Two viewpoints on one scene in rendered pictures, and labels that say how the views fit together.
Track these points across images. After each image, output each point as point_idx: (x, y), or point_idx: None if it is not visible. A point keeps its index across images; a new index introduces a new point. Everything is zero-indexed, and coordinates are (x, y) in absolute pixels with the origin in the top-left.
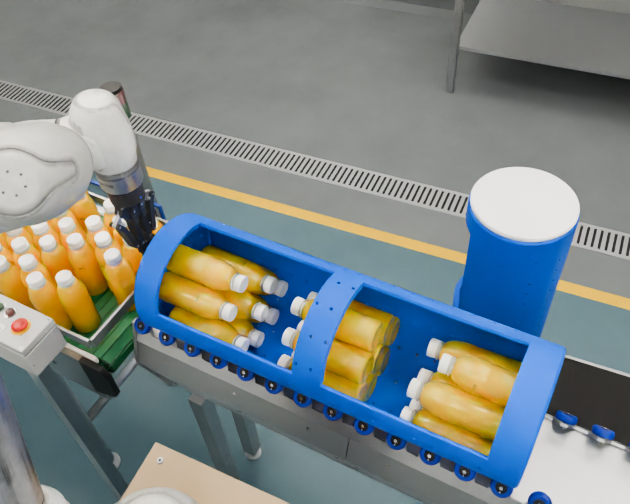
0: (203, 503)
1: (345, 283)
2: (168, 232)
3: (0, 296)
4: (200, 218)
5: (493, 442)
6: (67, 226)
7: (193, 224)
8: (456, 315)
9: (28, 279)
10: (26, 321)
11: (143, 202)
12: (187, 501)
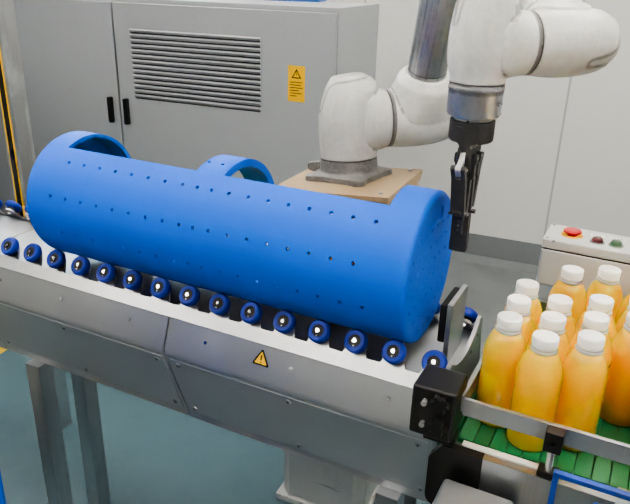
0: (342, 187)
1: (215, 164)
2: (423, 190)
3: (628, 252)
4: (394, 216)
5: (129, 155)
6: (629, 311)
7: (396, 199)
8: (118, 157)
9: (615, 267)
10: (567, 231)
11: (454, 156)
12: (332, 89)
